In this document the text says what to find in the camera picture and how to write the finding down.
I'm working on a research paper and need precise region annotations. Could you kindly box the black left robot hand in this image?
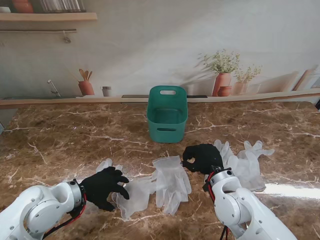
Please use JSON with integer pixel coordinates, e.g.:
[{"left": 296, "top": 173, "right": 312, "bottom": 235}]
[{"left": 80, "top": 166, "right": 131, "bottom": 212}]

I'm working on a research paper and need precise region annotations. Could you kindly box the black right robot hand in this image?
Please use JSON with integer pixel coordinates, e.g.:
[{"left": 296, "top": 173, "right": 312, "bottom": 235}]
[{"left": 182, "top": 143, "right": 225, "bottom": 175}]

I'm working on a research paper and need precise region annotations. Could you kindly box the translucent white disposable glove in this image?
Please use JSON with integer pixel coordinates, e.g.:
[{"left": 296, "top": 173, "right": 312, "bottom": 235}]
[
  {"left": 213, "top": 139, "right": 241, "bottom": 176},
  {"left": 234, "top": 140, "right": 275, "bottom": 193},
  {"left": 152, "top": 155, "right": 192, "bottom": 216},
  {"left": 96, "top": 158, "right": 124, "bottom": 173},
  {"left": 111, "top": 174, "right": 158, "bottom": 220}
]

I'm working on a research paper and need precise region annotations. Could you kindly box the green plastic basket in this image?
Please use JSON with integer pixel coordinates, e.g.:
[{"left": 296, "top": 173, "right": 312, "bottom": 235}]
[{"left": 146, "top": 85, "right": 189, "bottom": 144}]

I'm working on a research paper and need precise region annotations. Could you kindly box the terracotta pot with wooden utensils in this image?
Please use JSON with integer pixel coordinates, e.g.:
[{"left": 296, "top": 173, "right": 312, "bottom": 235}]
[{"left": 77, "top": 68, "right": 95, "bottom": 96}]

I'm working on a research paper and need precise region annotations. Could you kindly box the row of glass jars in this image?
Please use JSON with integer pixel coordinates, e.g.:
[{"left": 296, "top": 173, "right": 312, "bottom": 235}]
[{"left": 39, "top": 0, "right": 87, "bottom": 13}]

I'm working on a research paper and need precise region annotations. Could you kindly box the terracotta jar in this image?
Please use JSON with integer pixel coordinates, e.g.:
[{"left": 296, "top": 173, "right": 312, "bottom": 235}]
[{"left": 12, "top": 0, "right": 34, "bottom": 13}]

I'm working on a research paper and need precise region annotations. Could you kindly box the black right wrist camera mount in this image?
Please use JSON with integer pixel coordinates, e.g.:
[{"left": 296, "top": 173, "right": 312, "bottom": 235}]
[{"left": 203, "top": 174, "right": 214, "bottom": 193}]

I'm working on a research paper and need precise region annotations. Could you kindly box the red black right arm cable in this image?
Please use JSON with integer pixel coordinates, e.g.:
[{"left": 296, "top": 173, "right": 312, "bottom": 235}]
[{"left": 207, "top": 171, "right": 232, "bottom": 240}]

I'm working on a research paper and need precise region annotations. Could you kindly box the red black arm cable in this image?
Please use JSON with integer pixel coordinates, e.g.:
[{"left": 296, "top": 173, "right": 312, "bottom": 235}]
[
  {"left": 42, "top": 192, "right": 88, "bottom": 240},
  {"left": 207, "top": 171, "right": 232, "bottom": 240}
]

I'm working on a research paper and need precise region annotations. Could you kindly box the red black left arm cable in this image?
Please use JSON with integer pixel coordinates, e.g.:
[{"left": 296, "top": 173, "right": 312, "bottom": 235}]
[{"left": 42, "top": 192, "right": 88, "bottom": 240}]

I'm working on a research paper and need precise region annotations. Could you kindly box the metal hanging rail with hook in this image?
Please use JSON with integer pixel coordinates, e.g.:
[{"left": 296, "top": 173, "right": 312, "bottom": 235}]
[{"left": 0, "top": 28, "right": 77, "bottom": 44}]

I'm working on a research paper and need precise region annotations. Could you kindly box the light wooden wall shelf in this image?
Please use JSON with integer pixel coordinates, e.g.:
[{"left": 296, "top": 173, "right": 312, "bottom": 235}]
[{"left": 0, "top": 12, "right": 98, "bottom": 24}]

